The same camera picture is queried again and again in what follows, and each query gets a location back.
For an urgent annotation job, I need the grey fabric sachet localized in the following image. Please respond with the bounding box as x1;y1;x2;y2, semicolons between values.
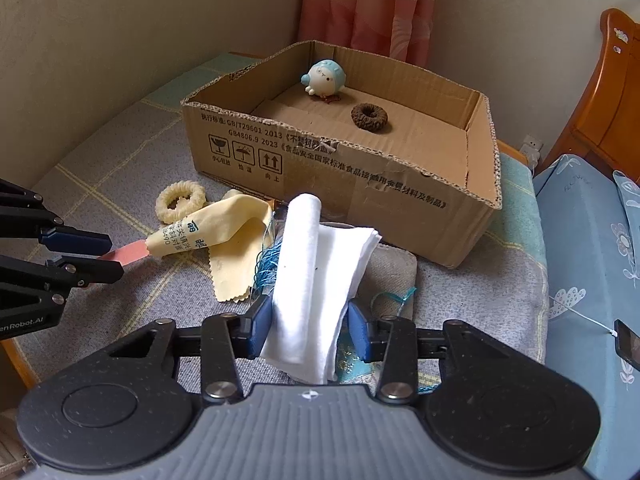
320;220;420;328

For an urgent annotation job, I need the cream scrunchie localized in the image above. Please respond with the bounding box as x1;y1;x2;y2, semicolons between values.
156;182;206;224

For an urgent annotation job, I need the teal patterned fabric piece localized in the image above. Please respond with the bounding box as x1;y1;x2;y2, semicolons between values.
334;332;383;387

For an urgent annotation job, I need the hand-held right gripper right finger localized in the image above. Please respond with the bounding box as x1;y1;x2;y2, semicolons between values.
346;300;507;404

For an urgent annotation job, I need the yellow cleaning cloth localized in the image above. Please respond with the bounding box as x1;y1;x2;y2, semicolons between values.
146;196;274;303

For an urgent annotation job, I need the wooden bed headboard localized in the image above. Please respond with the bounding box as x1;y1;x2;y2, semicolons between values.
542;8;640;187

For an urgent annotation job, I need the black phone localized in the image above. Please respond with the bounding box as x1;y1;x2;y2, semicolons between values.
614;319;640;367

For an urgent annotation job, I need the cardboard box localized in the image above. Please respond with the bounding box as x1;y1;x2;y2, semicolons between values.
181;40;502;269

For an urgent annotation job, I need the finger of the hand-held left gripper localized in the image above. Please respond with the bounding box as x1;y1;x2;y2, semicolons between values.
0;177;112;257
0;255;125;310

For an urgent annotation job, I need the wooden couch frame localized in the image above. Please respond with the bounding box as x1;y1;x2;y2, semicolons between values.
496;140;532;167

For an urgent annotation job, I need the white charging cable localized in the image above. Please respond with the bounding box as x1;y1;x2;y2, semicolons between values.
549;295;619;339

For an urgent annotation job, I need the blue floral bedsheet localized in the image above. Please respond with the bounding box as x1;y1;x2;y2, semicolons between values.
532;152;640;480

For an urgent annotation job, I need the blue and white plush toy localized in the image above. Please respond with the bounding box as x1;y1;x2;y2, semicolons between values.
301;58;349;103

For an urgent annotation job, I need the brown scrunchie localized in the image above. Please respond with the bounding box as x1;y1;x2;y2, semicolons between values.
351;103;392;132

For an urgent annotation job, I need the blue floral pillow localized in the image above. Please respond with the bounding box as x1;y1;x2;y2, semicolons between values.
612;169;640;283

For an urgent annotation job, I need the pink strip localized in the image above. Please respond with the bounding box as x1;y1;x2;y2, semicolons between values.
97;240;151;264

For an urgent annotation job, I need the pink patterned curtain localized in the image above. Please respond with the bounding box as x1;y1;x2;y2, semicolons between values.
299;0;441;68

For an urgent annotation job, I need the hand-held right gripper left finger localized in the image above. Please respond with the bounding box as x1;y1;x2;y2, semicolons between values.
107;297;274;404

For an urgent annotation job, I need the grey checked blanket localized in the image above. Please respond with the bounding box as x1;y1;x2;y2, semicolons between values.
15;52;551;411

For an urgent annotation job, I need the blue thread tangle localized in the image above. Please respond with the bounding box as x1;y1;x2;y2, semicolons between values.
251;204;290;302

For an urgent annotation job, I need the white cloth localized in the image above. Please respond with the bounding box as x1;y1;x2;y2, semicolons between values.
300;225;382;382
261;192;322;361

